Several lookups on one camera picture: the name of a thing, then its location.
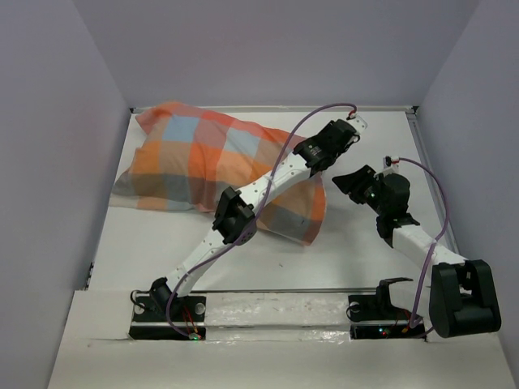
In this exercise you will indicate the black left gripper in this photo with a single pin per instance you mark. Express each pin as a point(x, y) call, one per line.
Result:
point(320, 132)

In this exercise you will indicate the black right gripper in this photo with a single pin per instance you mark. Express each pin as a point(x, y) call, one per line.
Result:
point(353, 182)

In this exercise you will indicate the orange blue checked pillowcase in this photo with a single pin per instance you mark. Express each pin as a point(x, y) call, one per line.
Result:
point(190, 155)

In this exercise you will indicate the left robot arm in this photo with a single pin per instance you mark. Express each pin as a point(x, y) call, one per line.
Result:
point(238, 210)

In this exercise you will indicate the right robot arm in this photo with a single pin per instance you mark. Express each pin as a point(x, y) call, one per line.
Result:
point(455, 294)

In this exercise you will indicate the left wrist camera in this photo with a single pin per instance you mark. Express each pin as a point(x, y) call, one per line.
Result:
point(358, 123)

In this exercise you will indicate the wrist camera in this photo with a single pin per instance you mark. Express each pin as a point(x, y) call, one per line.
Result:
point(390, 166)
point(358, 123)

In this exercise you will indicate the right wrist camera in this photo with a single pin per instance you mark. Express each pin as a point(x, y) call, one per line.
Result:
point(390, 166)

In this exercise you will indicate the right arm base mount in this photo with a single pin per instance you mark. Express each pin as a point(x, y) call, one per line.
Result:
point(372, 316)

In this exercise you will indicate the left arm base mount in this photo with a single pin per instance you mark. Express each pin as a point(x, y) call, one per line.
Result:
point(186, 319)

